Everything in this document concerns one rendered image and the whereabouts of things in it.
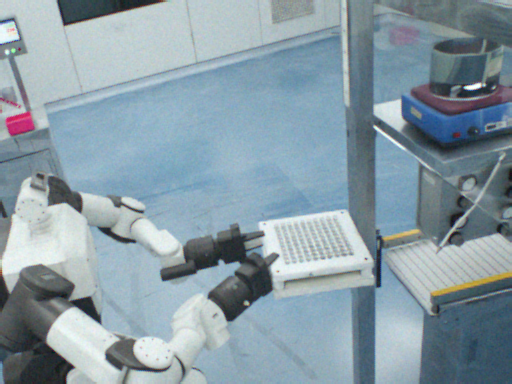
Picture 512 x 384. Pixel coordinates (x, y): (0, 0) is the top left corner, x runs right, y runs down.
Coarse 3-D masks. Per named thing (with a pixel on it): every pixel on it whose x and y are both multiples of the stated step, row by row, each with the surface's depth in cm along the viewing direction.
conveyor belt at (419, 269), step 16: (480, 240) 160; (496, 240) 159; (384, 256) 165; (400, 256) 161; (416, 256) 159; (432, 256) 158; (448, 256) 157; (464, 256) 156; (480, 256) 154; (496, 256) 153; (400, 272) 156; (416, 272) 154; (432, 272) 152; (448, 272) 151; (464, 272) 150; (480, 272) 149; (496, 272) 148; (416, 288) 149; (432, 288) 147
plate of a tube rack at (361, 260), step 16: (272, 224) 149; (320, 224) 145; (352, 224) 143; (272, 240) 143; (320, 240) 140; (352, 240) 137; (288, 256) 136; (304, 256) 135; (320, 256) 134; (352, 256) 132; (368, 256) 131; (272, 272) 132; (288, 272) 131; (304, 272) 130; (320, 272) 130; (336, 272) 130
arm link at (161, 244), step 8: (160, 232) 151; (152, 240) 149; (160, 240) 148; (168, 240) 147; (176, 240) 146; (152, 248) 148; (160, 248) 145; (168, 248) 144; (176, 248) 144; (152, 256) 155; (160, 256) 145; (168, 256) 144
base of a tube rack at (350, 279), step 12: (264, 252) 147; (324, 276) 134; (336, 276) 134; (348, 276) 133; (360, 276) 132; (372, 276) 132; (288, 288) 133; (300, 288) 133; (312, 288) 133; (324, 288) 133; (336, 288) 133
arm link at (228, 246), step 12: (204, 240) 145; (216, 240) 146; (228, 240) 143; (240, 240) 143; (204, 252) 143; (216, 252) 144; (228, 252) 145; (240, 252) 145; (204, 264) 145; (216, 264) 145
